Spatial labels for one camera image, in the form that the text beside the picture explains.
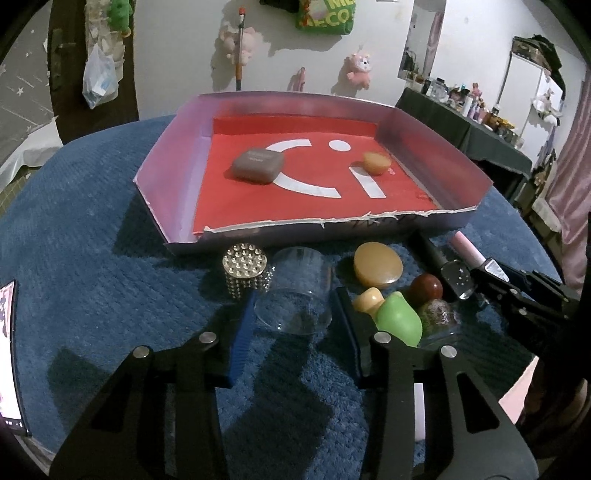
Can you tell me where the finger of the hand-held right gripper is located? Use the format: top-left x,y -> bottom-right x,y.
480,259 -> 580,303
471,272 -> 575,344

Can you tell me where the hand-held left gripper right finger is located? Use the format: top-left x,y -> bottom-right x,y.
333,286 -> 541,480

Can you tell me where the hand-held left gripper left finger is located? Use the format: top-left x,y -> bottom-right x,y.
48,290 -> 258,480

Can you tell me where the dark bottle black cap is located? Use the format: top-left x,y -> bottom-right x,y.
416,231 -> 476,301

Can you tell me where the rhinestone studded cylinder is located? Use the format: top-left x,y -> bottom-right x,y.
221,242 -> 274,301

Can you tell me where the glitter bottle brown round cap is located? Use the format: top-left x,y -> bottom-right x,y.
409,273 -> 462,344

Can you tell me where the pink cardboard box red bottom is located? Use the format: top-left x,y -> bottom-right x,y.
134,91 -> 494,256

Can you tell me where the green bottle yellow cap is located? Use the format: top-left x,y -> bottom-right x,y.
353,287 -> 424,347

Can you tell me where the pink curtain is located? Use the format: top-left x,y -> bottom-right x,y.
538,69 -> 591,287

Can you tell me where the blue blanket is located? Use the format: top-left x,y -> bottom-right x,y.
0,113 -> 566,480

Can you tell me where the small yellow round jar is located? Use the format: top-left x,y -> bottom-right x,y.
362,152 -> 391,176

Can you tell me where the grey rounded case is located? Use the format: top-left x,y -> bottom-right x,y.
231,148 -> 285,185

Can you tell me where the row of cosmetic bottles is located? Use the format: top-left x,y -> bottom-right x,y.
399,76 -> 527,148

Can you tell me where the table with dark cloth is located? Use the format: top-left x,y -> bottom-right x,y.
396,85 -> 534,199

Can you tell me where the white rack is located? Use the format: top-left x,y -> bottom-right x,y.
496,37 -> 566,153

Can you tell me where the smartphone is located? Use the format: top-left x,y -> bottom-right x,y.
0,279 -> 33,437

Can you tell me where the pink plush toy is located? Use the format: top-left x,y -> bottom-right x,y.
219,18 -> 257,65
345,48 -> 373,89

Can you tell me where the dark brown door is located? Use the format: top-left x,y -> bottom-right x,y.
48,0 -> 141,144

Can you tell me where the clear plastic bag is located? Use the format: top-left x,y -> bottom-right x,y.
82,44 -> 118,110

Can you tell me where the green printed bag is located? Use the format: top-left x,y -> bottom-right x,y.
295,0 -> 354,35

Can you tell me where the clear hanging organizer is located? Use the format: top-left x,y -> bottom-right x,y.
85,0 -> 126,65

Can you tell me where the green plush toy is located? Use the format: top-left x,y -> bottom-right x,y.
107,0 -> 134,38

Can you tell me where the wall mirror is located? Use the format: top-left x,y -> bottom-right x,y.
398,0 -> 448,81

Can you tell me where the orange handled mop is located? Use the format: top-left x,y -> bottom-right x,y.
235,7 -> 247,92

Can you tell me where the door handle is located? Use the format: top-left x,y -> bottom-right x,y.
48,28 -> 77,90

